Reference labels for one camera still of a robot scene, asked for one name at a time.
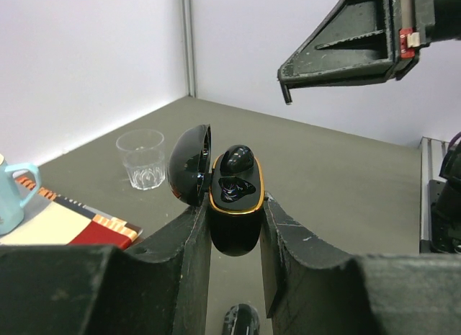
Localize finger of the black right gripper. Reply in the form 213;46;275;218
277;0;395;92

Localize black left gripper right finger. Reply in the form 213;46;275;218
260;194;460;334

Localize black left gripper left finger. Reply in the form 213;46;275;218
1;205;211;334

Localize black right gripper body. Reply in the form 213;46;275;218
385;0;460;80

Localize glossy black earbud charging case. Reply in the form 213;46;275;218
166;125;265;256

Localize black earbud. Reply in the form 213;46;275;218
220;145;254;175
281;84;292;105

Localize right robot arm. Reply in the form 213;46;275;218
277;0;460;254

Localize colourful patchwork placemat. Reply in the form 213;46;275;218
1;187;143;249

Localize clear drinking glass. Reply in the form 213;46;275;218
116;129;166;191

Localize light blue mug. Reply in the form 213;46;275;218
1;155;41;235

